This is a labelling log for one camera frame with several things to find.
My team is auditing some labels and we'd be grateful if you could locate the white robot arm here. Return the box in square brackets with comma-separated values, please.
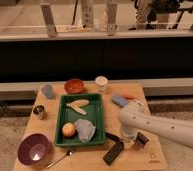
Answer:
[118, 102, 193, 149]

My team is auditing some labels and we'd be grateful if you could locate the green plastic tray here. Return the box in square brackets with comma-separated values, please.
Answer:
[54, 93, 105, 148]

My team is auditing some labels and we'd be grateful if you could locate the small metal clip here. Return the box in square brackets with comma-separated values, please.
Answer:
[137, 132, 149, 145]

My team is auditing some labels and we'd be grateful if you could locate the black rectangular block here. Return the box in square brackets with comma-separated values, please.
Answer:
[103, 142, 124, 165]

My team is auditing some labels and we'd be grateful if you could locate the blue sponge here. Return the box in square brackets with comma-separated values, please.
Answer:
[112, 95, 128, 107]

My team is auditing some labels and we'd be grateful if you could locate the orange carrot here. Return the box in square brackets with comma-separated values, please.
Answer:
[123, 95, 136, 100]

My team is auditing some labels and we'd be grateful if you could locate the grey-blue cloth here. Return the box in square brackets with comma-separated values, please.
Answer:
[74, 119, 96, 142]

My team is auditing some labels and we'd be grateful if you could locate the peach apple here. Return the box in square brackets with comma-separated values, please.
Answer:
[62, 123, 76, 137]

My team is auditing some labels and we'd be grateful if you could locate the white cup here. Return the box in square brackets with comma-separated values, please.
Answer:
[95, 76, 108, 92]

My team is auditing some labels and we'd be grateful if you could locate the metal fork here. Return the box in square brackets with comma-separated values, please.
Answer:
[45, 149, 75, 169]

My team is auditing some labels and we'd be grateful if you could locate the red-orange bowl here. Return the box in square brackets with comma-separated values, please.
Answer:
[64, 79, 84, 94]

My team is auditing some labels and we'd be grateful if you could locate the light blue cup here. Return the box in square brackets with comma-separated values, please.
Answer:
[41, 84, 54, 99]

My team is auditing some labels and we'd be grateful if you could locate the small metal cup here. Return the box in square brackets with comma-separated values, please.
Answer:
[33, 105, 46, 120]

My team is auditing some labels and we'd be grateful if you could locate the purple bowl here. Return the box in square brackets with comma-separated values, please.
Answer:
[17, 133, 50, 166]

